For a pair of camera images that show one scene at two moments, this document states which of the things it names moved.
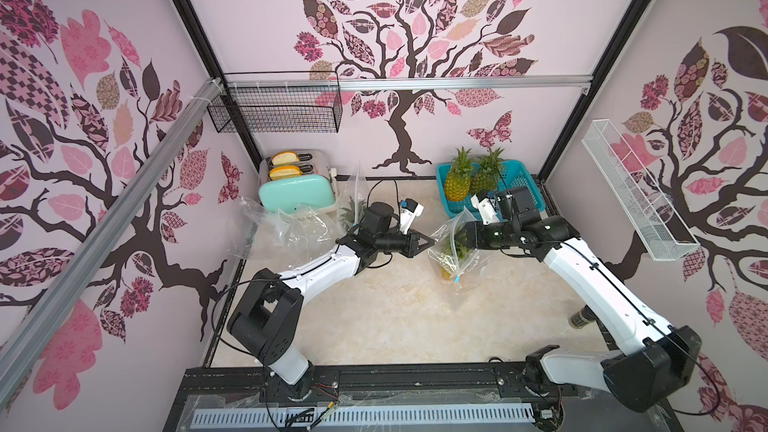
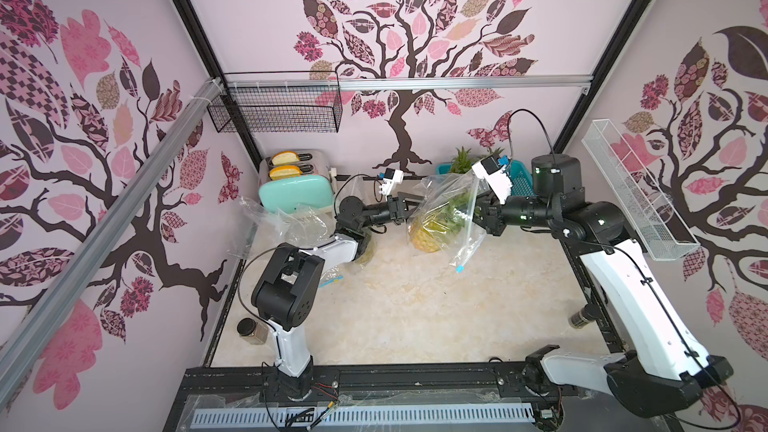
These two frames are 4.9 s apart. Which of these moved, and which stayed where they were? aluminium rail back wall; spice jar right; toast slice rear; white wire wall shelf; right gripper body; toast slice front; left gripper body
Moved: left gripper body; right gripper body
Stayed: toast slice rear; aluminium rail back wall; spice jar right; white wire wall shelf; toast slice front
